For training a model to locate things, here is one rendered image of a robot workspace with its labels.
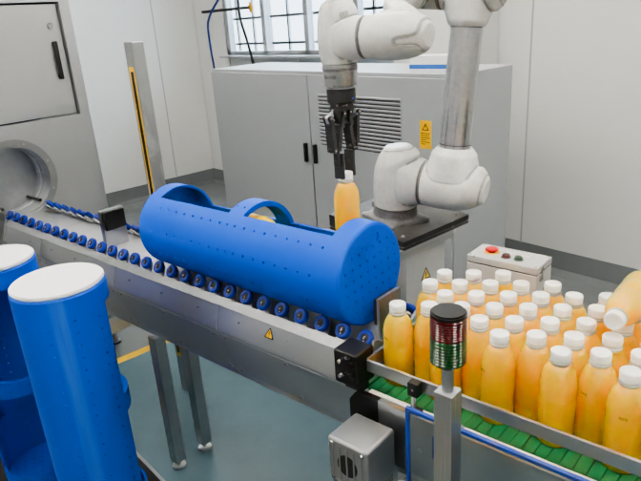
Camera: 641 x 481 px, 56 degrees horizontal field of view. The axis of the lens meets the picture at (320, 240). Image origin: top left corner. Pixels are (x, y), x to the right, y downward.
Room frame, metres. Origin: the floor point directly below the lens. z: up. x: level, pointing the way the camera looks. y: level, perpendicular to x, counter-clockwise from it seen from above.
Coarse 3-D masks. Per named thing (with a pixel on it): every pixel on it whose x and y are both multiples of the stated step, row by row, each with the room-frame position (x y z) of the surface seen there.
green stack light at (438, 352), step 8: (432, 344) 0.91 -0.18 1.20; (440, 344) 0.90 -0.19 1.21; (456, 344) 0.89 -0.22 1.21; (464, 344) 0.90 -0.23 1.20; (432, 352) 0.91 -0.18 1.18; (440, 352) 0.90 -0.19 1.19; (448, 352) 0.89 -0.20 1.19; (456, 352) 0.89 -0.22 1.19; (464, 352) 0.90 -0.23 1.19; (432, 360) 0.91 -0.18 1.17; (440, 360) 0.90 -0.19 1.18; (448, 360) 0.89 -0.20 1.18; (456, 360) 0.89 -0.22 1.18; (464, 360) 0.90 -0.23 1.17; (448, 368) 0.89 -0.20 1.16; (456, 368) 0.89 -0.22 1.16
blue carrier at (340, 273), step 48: (192, 192) 2.12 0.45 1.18; (144, 240) 1.94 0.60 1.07; (192, 240) 1.76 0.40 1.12; (240, 240) 1.63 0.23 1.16; (288, 240) 1.53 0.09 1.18; (336, 240) 1.44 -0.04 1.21; (384, 240) 1.53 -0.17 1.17; (288, 288) 1.49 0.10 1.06; (336, 288) 1.38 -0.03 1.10; (384, 288) 1.52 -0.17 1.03
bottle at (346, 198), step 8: (344, 184) 1.57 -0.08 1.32; (352, 184) 1.58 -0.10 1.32; (336, 192) 1.58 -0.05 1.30; (344, 192) 1.56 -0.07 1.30; (352, 192) 1.56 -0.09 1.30; (336, 200) 1.57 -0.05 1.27; (344, 200) 1.56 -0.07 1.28; (352, 200) 1.56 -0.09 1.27; (336, 208) 1.57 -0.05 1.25; (344, 208) 1.56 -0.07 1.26; (352, 208) 1.56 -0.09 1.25; (336, 216) 1.58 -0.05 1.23; (344, 216) 1.56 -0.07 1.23; (352, 216) 1.56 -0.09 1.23; (360, 216) 1.58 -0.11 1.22; (336, 224) 1.58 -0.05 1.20
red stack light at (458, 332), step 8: (432, 320) 0.91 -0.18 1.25; (464, 320) 0.90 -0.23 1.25; (432, 328) 0.91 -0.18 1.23; (440, 328) 0.90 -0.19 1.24; (448, 328) 0.89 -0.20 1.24; (456, 328) 0.89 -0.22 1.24; (464, 328) 0.90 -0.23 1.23; (432, 336) 0.91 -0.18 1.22; (440, 336) 0.90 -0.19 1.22; (448, 336) 0.89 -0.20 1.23; (456, 336) 0.89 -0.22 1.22; (464, 336) 0.90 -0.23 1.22; (448, 344) 0.89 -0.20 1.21
